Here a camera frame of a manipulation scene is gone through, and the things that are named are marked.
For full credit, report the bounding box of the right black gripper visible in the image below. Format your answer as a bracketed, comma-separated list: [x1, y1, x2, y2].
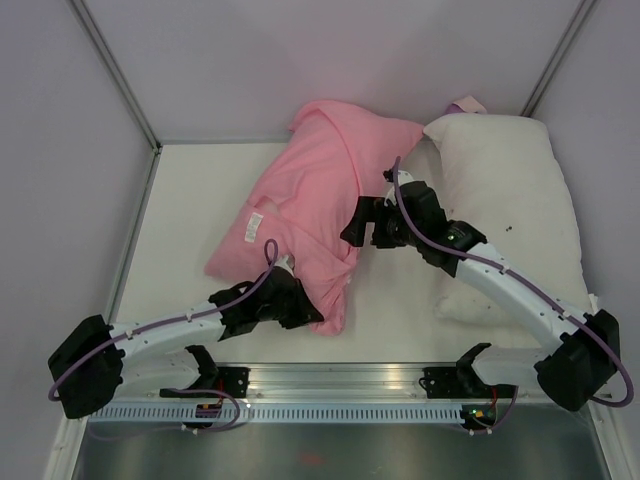
[340, 195, 423, 248]

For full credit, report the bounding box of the pink pillowcase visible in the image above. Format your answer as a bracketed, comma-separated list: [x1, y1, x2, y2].
[204, 100, 424, 336]

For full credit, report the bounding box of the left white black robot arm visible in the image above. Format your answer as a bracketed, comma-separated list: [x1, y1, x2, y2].
[47, 267, 324, 419]

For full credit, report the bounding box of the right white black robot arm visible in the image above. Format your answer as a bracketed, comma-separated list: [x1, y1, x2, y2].
[340, 179, 621, 411]

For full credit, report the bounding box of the large white bare pillow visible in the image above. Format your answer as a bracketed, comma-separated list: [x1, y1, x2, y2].
[424, 113, 592, 311]

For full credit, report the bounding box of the pink purple cloth behind pillow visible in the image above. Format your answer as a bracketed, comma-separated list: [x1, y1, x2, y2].
[445, 96, 487, 115]

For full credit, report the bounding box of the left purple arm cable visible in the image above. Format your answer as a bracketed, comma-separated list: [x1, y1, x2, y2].
[47, 238, 280, 402]

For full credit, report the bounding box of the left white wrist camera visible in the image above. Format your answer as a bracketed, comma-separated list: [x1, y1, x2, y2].
[275, 255, 295, 276]

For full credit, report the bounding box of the aluminium mounting rail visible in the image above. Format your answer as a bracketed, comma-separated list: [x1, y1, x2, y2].
[124, 360, 614, 404]

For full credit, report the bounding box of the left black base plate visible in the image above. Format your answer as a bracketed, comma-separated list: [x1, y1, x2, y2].
[214, 366, 250, 399]

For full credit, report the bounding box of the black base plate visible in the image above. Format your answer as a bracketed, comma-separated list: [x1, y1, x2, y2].
[418, 366, 515, 400]
[214, 366, 250, 399]

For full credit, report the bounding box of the white slotted cable duct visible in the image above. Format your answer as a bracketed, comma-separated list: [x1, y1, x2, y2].
[90, 402, 463, 424]

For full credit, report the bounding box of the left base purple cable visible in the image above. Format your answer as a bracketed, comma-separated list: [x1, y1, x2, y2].
[89, 387, 247, 441]

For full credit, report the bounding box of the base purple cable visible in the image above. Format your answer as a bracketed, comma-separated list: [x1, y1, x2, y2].
[464, 384, 521, 436]
[89, 387, 247, 441]

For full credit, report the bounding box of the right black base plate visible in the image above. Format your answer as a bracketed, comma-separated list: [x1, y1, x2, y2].
[418, 366, 515, 400]

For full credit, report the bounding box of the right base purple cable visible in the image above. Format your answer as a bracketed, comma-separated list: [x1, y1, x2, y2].
[464, 384, 521, 436]

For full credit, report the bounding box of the right aluminium corner post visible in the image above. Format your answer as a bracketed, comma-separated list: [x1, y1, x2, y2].
[520, 0, 601, 118]

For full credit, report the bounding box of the aluminium corner post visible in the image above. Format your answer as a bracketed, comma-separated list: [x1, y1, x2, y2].
[69, 0, 162, 151]
[520, 0, 601, 118]

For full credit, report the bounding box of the left aluminium corner post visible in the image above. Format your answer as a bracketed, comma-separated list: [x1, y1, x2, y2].
[69, 0, 162, 151]

